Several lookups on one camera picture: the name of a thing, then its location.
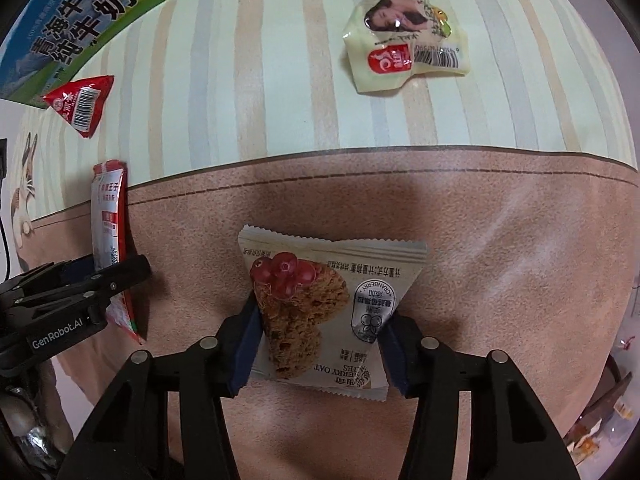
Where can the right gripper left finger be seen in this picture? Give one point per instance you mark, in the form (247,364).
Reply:
(161,416)

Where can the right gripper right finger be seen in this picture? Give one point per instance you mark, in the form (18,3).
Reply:
(512,434)

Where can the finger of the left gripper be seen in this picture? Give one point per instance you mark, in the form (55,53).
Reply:
(102,284)
(50,276)

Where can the red white long packet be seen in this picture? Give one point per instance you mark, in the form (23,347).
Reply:
(110,232)

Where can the red triangular snack packet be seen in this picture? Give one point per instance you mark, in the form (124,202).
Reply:
(80,103)

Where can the cranberry oat cookie packet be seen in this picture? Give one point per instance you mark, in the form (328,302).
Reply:
(323,304)

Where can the cream chicken foot packet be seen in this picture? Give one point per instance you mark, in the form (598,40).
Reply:
(389,41)

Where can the cardboard milk box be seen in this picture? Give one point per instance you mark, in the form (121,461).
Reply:
(50,40)

